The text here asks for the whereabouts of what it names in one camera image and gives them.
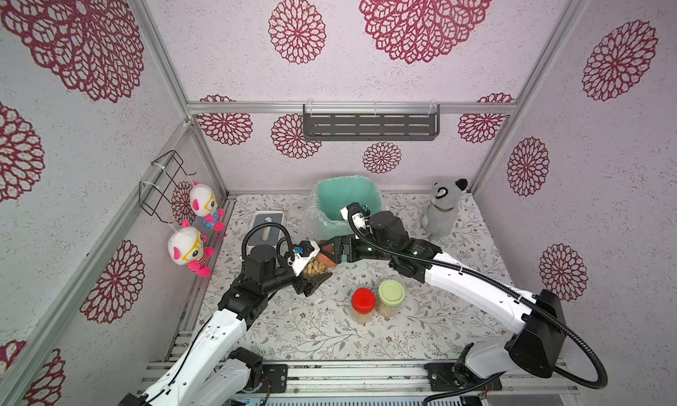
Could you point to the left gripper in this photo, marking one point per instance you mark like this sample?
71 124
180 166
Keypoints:
301 285

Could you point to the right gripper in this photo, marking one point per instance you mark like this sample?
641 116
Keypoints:
343 249

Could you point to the glass jar of peanuts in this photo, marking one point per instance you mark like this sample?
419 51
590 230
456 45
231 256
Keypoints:
314 267

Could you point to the brown jar lid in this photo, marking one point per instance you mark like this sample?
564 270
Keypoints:
326 256

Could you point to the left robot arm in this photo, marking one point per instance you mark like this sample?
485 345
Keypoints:
209 372

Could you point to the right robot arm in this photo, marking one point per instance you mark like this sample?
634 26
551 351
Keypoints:
535 323

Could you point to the green trash bin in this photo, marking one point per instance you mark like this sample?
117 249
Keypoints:
344 199

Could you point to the red lidded peanut jar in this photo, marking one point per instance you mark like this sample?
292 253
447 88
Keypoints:
363 304

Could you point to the green lidded peanut jar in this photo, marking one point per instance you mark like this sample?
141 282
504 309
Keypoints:
390 297

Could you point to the grey plush dog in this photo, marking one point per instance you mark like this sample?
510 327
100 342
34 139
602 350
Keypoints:
442 211

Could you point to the upper pink white plush doll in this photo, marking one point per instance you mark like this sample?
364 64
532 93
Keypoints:
204 204

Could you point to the pink white plush doll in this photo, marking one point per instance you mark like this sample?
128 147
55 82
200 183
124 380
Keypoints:
204 204
187 247

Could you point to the lower pink white plush doll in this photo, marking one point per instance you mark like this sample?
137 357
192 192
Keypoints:
187 247

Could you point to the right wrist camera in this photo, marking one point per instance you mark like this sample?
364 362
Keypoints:
357 216

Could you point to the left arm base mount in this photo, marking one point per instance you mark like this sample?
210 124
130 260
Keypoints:
264 377

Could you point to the aluminium rail frame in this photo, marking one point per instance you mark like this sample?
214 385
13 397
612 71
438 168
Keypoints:
401 382

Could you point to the grey wall shelf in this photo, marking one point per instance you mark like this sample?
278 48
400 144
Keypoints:
369 126

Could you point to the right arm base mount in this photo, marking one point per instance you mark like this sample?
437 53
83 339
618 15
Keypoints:
456 376

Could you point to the black wire basket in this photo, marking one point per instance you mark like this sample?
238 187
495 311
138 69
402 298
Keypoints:
153 193

